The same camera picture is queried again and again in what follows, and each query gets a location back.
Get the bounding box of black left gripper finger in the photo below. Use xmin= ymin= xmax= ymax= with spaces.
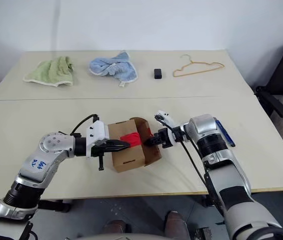
xmin=105 ymin=139 xmax=131 ymax=147
xmin=105 ymin=144 xmax=131 ymax=153

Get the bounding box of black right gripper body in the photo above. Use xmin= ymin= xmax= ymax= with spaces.
xmin=155 ymin=128 xmax=173 ymax=149

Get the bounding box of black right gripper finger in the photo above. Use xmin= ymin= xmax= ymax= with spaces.
xmin=142 ymin=139 xmax=161 ymax=148
xmin=148 ymin=133 xmax=161 ymax=144

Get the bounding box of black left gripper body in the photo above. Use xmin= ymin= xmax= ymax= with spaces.
xmin=90 ymin=139 xmax=109 ymax=172

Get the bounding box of cardboard box with red tape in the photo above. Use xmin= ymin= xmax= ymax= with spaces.
xmin=107 ymin=116 xmax=163 ymax=174

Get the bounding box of small black box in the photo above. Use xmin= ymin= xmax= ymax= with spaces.
xmin=153 ymin=67 xmax=164 ymax=80

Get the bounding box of black table leg bar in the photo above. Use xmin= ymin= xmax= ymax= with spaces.
xmin=37 ymin=198 xmax=72 ymax=214
xmin=200 ymin=194 xmax=217 ymax=207

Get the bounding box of blue towel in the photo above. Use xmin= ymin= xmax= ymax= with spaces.
xmin=88 ymin=51 xmax=139 ymax=88

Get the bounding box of dark brown rounded shape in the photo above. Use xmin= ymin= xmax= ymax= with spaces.
xmin=165 ymin=210 xmax=190 ymax=240
xmin=103 ymin=219 xmax=133 ymax=236

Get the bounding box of green towel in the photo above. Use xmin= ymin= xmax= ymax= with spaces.
xmin=22 ymin=56 xmax=74 ymax=88

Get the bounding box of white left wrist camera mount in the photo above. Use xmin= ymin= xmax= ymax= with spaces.
xmin=85 ymin=120 xmax=111 ymax=159

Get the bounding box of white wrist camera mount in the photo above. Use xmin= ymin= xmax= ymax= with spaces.
xmin=85 ymin=120 xmax=111 ymax=159
xmin=154 ymin=109 xmax=183 ymax=149

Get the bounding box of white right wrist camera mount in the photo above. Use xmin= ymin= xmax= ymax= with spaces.
xmin=154 ymin=109 xmax=183 ymax=149

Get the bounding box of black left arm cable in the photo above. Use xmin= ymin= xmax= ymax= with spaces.
xmin=70 ymin=113 xmax=100 ymax=137

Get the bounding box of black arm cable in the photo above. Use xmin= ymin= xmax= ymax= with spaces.
xmin=155 ymin=115 xmax=223 ymax=209
xmin=70 ymin=113 xmax=100 ymax=137

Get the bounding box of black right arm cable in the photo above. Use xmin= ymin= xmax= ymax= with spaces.
xmin=155 ymin=115 xmax=223 ymax=209

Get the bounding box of gold wire clothes hanger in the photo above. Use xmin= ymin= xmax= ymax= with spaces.
xmin=172 ymin=54 xmax=225 ymax=78

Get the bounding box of small metal bracket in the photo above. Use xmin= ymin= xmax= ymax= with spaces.
xmin=194 ymin=226 xmax=214 ymax=240

